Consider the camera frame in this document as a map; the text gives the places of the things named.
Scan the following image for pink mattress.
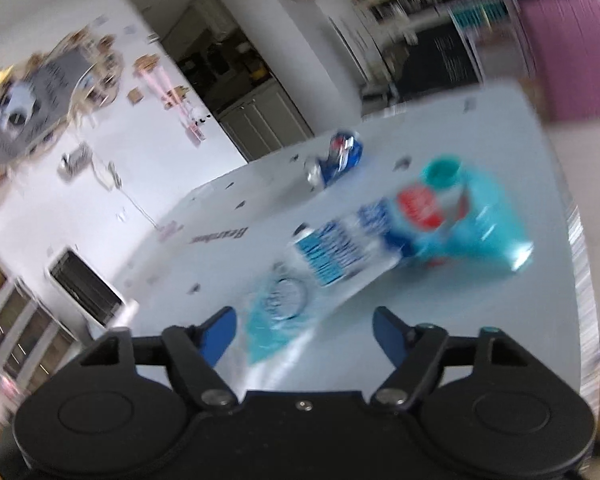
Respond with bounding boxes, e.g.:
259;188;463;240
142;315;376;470
517;0;600;123

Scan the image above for crushed blue can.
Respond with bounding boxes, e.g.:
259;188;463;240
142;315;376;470
304;130;365;191

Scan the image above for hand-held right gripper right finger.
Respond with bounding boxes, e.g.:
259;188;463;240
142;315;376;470
370;306;528;408

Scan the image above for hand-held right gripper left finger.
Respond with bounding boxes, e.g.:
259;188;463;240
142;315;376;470
77;306;241;408

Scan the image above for white wall device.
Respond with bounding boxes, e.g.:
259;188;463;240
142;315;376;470
57;142;93;178

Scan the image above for teal plastic cap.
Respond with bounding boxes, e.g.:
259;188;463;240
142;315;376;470
419;156;463;186

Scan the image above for blue white plastic wrapper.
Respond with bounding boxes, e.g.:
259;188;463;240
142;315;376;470
292;185;473;288

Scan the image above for pink wooden wall hanger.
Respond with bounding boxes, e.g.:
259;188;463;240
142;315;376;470
127;55;206;146

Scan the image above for teal metal frame box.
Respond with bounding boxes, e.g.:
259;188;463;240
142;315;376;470
450;0;511;36

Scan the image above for black sign board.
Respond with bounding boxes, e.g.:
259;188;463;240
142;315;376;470
400;25;481;101

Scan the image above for clear teal plastic wrapper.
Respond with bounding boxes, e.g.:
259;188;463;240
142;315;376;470
242;270;331;366

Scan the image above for cream kitchen cabinets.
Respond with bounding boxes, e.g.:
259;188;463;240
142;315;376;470
217;82;313;161

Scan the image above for wall photo collage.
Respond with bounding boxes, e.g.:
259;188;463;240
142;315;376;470
0;25;126;171

